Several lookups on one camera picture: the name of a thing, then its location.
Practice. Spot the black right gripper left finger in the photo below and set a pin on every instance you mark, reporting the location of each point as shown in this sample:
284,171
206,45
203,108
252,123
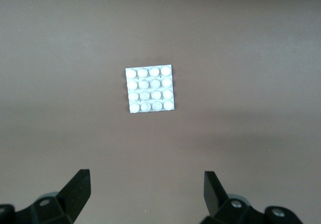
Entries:
75,194

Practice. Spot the brown table cover sheet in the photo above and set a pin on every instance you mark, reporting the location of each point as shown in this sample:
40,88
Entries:
75,58

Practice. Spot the white studded base plate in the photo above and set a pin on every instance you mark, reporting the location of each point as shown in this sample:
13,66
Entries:
150,88

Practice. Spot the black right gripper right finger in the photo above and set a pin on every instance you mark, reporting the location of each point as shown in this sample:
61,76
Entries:
213,196

